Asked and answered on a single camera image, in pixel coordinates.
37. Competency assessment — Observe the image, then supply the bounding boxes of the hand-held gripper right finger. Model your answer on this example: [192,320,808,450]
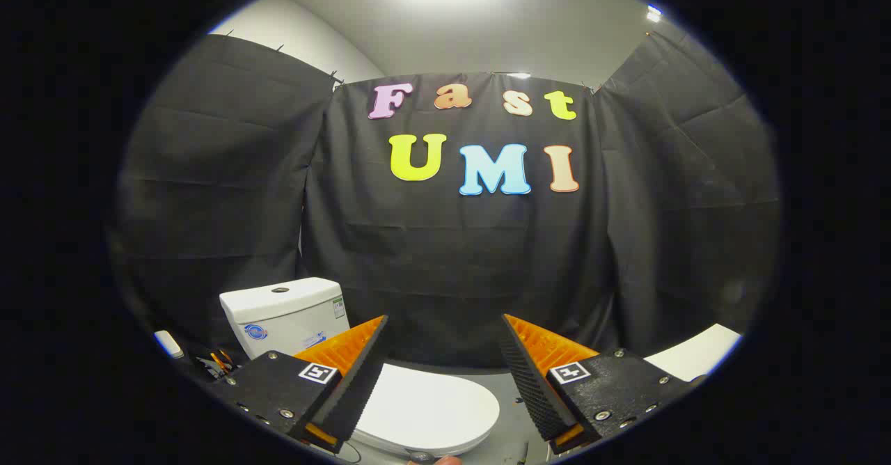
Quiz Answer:
[498,313,705,456]

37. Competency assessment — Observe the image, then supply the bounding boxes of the small white device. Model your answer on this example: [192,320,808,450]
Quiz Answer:
[155,331,185,359]

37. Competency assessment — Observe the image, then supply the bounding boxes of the white grey slotted cabinet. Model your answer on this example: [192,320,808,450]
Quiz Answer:
[644,324,743,382]

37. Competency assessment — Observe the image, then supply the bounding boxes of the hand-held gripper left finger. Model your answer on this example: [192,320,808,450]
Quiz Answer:
[207,315,389,455]

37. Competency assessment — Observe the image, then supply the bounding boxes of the white toilet lid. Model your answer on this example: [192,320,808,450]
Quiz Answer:
[354,363,500,456]

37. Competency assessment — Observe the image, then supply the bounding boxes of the black backdrop cloth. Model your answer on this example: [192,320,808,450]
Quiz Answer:
[111,33,780,370]

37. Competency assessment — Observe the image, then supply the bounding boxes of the white ceramic toilet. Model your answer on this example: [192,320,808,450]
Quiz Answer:
[219,277,502,463]

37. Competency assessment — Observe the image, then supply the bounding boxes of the orange black hand tools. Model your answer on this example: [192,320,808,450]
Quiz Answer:
[197,349,239,384]

